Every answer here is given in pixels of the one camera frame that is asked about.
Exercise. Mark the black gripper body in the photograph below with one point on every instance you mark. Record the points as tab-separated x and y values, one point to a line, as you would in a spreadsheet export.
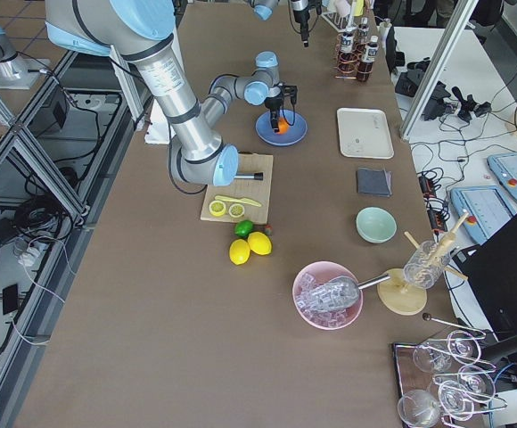
273	105
299	12

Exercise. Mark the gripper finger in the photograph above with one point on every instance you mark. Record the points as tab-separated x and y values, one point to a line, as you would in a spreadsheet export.
304	34
275	123

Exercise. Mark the orange fruit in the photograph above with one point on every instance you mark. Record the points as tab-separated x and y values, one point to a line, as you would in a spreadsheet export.
282	126

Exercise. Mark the blue plate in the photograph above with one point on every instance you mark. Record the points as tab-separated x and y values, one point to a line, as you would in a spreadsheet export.
297	129

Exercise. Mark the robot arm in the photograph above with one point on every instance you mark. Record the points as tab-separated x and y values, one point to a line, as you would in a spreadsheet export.
142	32
263	9

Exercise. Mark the cup rack with cups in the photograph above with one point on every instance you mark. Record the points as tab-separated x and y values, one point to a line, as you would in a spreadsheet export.
340	14

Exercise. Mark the tea bottle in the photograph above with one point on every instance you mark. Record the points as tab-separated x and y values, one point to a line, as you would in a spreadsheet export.
367	59
346	55
362	34

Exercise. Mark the steel muddler black tip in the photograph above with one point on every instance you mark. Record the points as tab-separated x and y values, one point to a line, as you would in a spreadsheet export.
256	176

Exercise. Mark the wooden cutting board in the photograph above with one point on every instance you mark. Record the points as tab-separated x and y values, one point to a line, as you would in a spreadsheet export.
257	190

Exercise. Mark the cream rabbit tray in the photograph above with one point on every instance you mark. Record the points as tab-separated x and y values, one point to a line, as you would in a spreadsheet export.
364	134

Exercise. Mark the yellow plastic knife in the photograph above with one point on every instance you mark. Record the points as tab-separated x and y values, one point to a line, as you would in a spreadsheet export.
243	200

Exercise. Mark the lemon slice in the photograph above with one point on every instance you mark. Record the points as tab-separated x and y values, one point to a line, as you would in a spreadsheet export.
236	210
217	208

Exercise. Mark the green lime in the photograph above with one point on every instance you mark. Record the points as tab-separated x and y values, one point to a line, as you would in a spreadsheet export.
243	228

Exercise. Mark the grey folded cloth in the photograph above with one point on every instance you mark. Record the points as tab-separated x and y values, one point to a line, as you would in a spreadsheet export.
376	182

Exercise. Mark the yellow lemon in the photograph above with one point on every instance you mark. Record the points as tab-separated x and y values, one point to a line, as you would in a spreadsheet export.
239	252
259	243

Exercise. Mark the mint green bowl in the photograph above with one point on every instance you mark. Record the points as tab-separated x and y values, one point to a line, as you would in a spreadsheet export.
375	225

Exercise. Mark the pink bowl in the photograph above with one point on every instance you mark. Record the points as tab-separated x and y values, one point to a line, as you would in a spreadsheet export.
324	271

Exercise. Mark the metal ice scoop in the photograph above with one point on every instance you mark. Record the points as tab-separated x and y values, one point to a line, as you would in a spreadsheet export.
344	291

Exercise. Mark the clear ice cubes pile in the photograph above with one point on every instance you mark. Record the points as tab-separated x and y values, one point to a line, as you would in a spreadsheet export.
310	300

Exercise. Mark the clear glass mug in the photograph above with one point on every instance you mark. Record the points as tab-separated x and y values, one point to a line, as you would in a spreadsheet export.
424	268

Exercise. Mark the wooden glass stand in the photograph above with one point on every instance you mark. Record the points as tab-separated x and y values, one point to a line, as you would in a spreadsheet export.
401	297

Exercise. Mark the wine glass rack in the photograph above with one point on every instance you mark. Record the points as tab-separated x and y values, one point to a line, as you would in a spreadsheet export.
463	382

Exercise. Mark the copper wire bottle rack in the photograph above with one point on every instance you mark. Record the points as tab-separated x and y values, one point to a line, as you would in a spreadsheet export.
352	72

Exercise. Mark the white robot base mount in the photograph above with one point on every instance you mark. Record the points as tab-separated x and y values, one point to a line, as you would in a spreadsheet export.
157	131

